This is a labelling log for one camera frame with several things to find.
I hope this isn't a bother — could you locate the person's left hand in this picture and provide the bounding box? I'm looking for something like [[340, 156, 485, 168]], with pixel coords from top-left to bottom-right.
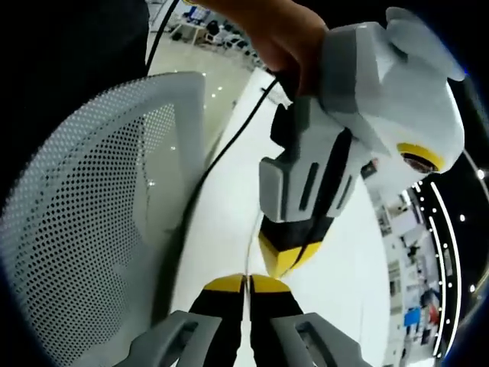
[[228, 0, 329, 97]]

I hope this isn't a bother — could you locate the small black object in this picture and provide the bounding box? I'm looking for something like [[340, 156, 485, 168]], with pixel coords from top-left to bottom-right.
[[360, 158, 380, 179]]

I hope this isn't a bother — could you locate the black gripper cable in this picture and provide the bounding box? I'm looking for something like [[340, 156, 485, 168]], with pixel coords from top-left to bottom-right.
[[167, 72, 283, 314]]

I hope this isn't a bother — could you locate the thin black cable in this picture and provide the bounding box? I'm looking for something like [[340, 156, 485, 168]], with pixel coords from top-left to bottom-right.
[[144, 0, 180, 74]]

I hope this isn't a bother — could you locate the curved ceiling strip light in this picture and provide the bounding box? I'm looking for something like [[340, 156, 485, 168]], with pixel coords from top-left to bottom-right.
[[429, 180, 466, 359]]

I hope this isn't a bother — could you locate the person's dark clothing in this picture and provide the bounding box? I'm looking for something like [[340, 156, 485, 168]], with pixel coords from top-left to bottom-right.
[[0, 0, 151, 127]]

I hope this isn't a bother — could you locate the grey mesh office chair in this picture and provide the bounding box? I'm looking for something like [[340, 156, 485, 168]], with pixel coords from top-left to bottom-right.
[[0, 70, 210, 367]]

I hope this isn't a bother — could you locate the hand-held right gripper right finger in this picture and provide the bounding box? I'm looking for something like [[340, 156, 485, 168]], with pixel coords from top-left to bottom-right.
[[250, 274, 370, 367]]

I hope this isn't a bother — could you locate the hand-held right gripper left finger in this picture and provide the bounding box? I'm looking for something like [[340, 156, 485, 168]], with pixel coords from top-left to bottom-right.
[[125, 273, 246, 367]]

